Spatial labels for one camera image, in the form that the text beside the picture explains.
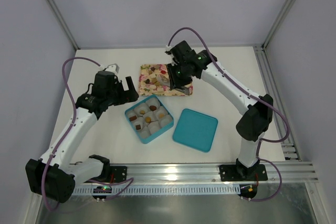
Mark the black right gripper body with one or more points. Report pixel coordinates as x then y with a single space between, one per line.
177 76

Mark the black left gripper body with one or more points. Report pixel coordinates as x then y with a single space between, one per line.
122 93

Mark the metal tongs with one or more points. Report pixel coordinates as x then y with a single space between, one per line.
168 92

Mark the round brown chocolate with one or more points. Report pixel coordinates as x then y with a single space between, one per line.
153 108

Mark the brown rectangular chocolate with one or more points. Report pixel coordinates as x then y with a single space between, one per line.
132 118

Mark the teal box lid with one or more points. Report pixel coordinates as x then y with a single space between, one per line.
195 130

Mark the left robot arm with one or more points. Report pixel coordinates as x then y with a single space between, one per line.
51 176

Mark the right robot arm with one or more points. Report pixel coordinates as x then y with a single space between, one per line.
255 110

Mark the teal chocolate box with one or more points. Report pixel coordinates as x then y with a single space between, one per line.
157 126

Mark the floral rectangular tray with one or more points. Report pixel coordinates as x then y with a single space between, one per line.
148 83

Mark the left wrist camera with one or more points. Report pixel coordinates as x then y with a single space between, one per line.
112 68

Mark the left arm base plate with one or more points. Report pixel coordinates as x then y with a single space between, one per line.
118 174

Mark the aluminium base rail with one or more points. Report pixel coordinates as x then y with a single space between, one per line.
196 179

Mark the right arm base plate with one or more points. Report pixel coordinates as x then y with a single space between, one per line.
239 173

